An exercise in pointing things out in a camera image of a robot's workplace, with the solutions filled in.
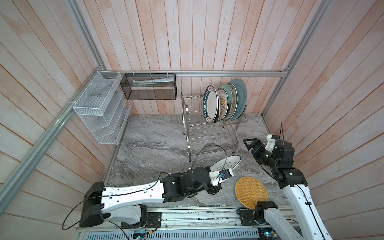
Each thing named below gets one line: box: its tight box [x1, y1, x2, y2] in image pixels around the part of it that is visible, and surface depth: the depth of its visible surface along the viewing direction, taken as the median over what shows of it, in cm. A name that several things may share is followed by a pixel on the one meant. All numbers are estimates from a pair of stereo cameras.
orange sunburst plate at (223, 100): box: [216, 88, 229, 122], surface depth 76 cm
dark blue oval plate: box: [213, 102, 220, 123], surface depth 73 cm
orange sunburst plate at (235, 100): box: [228, 83, 239, 121], surface depth 71 cm
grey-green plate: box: [231, 78, 248, 121], surface depth 73 cm
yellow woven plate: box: [235, 176, 268, 210], surface depth 83 cm
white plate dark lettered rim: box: [202, 85, 219, 124], surface depth 84 cm
